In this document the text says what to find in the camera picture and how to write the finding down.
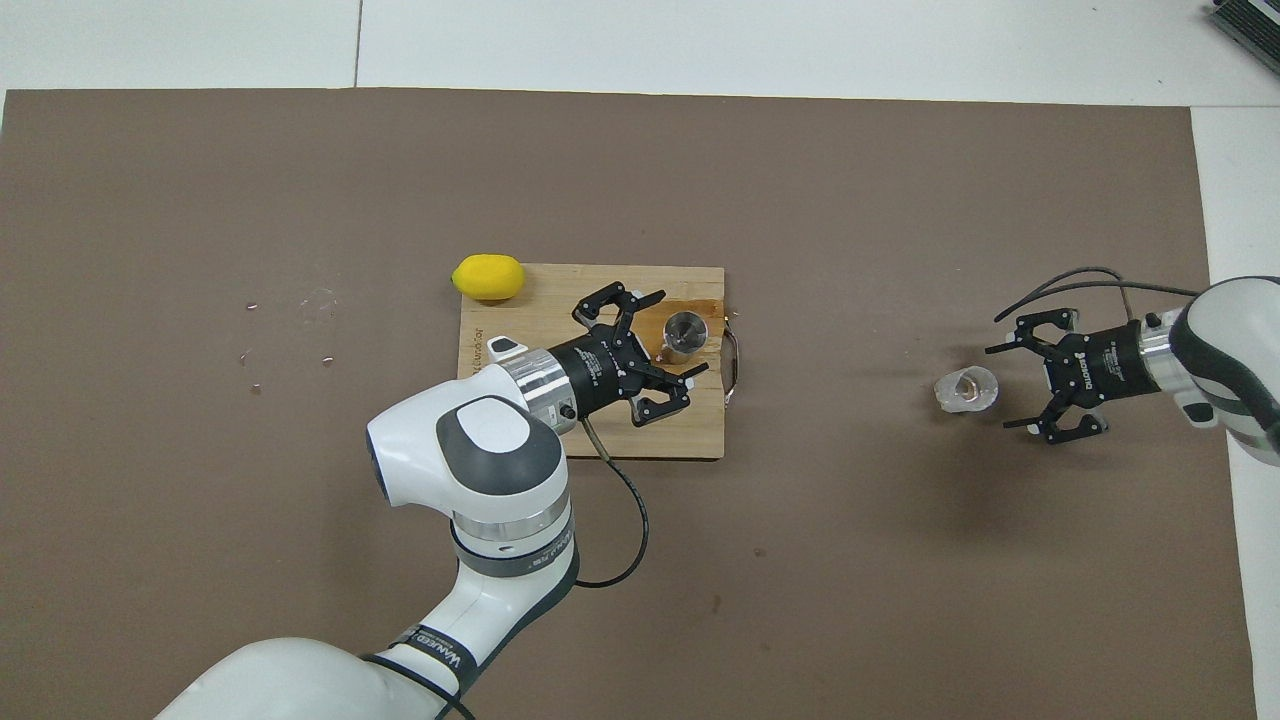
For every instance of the brown table mat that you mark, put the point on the brown table mat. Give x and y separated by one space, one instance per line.
900 580

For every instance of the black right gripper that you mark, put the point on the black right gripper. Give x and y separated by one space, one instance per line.
1095 365

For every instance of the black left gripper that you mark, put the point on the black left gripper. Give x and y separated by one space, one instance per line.
600 368

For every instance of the yellow lemon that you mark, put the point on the yellow lemon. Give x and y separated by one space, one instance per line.
488 277

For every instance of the small clear plastic cup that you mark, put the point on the small clear plastic cup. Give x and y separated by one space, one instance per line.
966 390

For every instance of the grey ribbed device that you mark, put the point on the grey ribbed device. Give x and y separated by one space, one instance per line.
1250 22

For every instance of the bamboo cutting board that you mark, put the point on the bamboo cutting board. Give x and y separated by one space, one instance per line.
530 310

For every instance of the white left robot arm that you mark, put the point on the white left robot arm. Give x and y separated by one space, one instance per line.
480 470

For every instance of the steel double jigger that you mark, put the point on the steel double jigger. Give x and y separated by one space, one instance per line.
685 335

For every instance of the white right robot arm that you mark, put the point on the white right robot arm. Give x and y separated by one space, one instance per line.
1230 350

